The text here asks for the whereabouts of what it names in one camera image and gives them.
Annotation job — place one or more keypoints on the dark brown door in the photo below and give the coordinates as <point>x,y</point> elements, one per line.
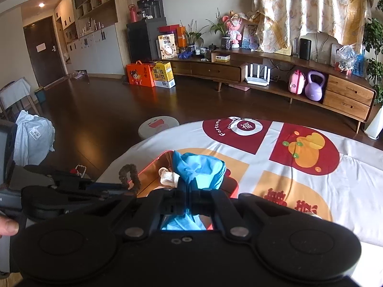
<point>45,53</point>

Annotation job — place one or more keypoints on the drinking glass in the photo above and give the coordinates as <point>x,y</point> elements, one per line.
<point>295,47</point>

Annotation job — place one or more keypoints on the tall orange box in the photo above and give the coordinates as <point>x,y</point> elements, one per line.
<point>181,37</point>

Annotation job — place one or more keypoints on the red gift box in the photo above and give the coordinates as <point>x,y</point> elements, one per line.
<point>167,29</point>

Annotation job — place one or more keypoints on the small white yellow box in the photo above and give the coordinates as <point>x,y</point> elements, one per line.
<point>223,57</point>

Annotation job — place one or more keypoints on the pink toy case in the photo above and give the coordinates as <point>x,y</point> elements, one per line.
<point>296,82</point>

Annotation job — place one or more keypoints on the pink flat box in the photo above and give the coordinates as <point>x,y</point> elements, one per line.
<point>239,88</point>

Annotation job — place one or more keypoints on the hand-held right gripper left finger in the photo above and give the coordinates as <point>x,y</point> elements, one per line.
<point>176,203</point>

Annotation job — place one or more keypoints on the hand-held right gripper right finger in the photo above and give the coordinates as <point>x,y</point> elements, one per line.
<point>199,203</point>

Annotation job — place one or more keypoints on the orange gift box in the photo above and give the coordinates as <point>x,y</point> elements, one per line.
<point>139,74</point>

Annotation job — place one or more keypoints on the black speaker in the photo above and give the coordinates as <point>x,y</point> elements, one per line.
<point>305,49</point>

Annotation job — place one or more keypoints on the potted plant patterned pot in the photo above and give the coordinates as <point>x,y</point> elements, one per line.
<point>226,41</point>

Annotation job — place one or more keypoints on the plastic bag with toy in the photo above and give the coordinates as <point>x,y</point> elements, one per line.
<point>344,58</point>

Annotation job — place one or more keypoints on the pink plush doll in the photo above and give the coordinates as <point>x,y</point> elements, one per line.
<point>236,30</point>

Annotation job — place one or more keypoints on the floral sheet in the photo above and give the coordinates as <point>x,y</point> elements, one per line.
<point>305,9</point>

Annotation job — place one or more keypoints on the printed white carton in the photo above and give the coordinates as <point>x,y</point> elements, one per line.
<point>167,47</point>

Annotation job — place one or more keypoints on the blue bottle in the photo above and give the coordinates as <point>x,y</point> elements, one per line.
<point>359,65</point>

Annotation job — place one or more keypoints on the beige round board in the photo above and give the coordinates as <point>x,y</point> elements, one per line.
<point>324,46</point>

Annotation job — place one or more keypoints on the printed tablecloth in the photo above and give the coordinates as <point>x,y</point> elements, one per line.
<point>344,179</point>

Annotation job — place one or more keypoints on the red tin box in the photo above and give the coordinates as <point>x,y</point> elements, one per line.
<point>152,182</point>

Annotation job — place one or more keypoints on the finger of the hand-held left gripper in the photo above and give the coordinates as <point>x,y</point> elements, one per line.
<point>59,173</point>
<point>101,187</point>

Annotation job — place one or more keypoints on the wooden TV cabinet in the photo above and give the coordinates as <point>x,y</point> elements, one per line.
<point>209,68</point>

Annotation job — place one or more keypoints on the white round stool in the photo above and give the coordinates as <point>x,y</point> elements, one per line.
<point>158,125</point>

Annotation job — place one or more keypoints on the blue cloth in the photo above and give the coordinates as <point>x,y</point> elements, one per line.
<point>197,167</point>

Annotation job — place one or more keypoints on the brown scrunchie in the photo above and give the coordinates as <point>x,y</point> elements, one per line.
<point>135,179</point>

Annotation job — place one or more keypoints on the potted orchid plant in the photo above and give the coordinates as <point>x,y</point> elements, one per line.
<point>191,46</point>

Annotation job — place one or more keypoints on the wall shelf cabinet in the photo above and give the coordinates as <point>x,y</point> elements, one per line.
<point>95,36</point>

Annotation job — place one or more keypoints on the black coffee machine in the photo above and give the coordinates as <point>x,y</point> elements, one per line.
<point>151,9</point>

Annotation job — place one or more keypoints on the purple kettlebell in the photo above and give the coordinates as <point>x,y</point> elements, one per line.
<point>314,88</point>

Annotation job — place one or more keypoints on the green bin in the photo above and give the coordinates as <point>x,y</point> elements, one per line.
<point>39,95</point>

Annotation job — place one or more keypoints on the blue gloves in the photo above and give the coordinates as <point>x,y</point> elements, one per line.
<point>185,55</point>

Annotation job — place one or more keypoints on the yellow carton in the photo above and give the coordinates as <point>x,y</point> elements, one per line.
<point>163,74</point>

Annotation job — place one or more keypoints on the chair with white cloth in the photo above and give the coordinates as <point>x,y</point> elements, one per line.
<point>15,92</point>

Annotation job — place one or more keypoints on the white plastic bag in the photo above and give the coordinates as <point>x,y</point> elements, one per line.
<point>33,140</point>

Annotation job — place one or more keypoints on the white router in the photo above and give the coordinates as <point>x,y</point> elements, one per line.
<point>257,77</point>

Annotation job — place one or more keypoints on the person's left hand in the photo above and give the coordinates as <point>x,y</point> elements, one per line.
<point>8,226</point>

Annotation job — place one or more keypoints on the red thermos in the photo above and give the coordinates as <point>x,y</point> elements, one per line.
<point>132,14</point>

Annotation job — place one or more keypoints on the small beige sock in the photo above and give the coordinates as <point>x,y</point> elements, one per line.
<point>167,177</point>

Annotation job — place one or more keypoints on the dark teapot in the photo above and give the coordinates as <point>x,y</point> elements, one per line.
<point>212,47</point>

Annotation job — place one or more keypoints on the black cabinet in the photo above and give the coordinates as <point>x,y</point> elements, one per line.
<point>143,41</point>

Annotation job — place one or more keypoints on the pair of shoes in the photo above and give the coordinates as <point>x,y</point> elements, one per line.
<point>80,74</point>

